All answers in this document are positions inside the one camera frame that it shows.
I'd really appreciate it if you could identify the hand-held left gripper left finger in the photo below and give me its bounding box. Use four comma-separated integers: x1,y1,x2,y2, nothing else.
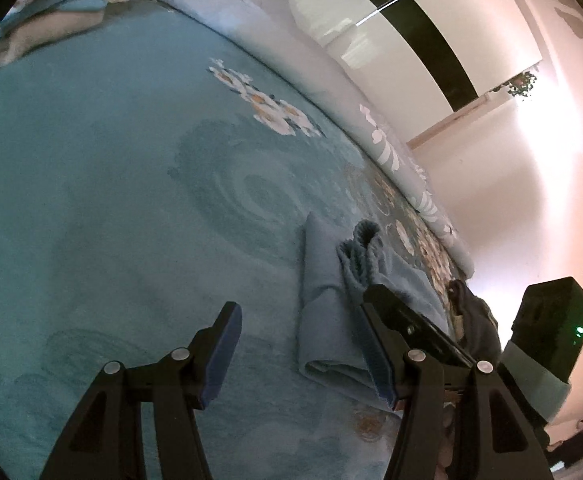
39,301,243,480

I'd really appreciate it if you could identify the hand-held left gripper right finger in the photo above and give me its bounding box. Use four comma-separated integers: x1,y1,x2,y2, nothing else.
359,304,555,480

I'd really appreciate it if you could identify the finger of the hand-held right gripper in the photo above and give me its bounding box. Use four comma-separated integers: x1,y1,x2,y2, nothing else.
364,284,475,365

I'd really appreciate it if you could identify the navy and white garment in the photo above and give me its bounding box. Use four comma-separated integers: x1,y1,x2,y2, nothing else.
444,280,502,361

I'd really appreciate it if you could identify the blue knit garment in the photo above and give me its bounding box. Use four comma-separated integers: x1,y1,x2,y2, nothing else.
296,211,452,411

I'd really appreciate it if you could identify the floral teal bed sheet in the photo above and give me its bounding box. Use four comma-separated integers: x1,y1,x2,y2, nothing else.
0,0,472,480

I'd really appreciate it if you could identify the hanging green plant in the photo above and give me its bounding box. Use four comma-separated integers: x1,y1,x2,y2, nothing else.
491,71,539,101

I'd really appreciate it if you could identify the light blue daisy quilt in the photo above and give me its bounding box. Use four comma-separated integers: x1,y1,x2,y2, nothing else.
126,0,475,276

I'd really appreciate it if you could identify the white wardrobe with black stripe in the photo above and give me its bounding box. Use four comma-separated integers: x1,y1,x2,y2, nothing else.
282,0,542,113

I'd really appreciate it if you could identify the patterned pillow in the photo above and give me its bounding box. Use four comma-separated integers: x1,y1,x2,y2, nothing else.
0,0,142,78

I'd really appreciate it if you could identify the grey wall decal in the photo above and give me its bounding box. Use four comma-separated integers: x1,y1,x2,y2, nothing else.
554,0,583,41

